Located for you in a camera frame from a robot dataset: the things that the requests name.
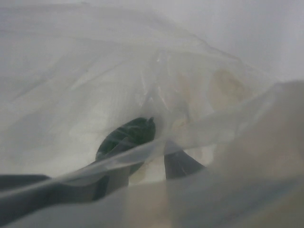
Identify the fake dark green avocado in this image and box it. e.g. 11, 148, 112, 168
95, 117, 156, 161

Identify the clear polka dot zip bag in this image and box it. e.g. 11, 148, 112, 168
0, 0, 304, 228

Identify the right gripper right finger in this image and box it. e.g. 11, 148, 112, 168
164, 141, 205, 180

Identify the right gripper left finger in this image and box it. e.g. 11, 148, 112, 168
0, 167, 130, 223

